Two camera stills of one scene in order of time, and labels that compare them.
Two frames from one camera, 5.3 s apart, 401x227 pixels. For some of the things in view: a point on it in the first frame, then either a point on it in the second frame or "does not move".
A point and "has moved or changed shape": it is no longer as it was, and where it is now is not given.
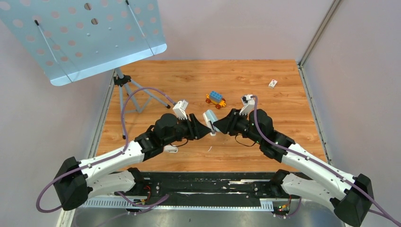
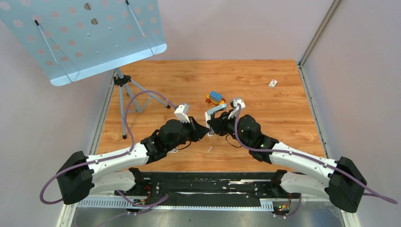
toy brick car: [215, 99] does not move
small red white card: [273, 83] does not move
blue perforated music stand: [72, 39] does not move
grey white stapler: [209, 115] has moved or changed shape
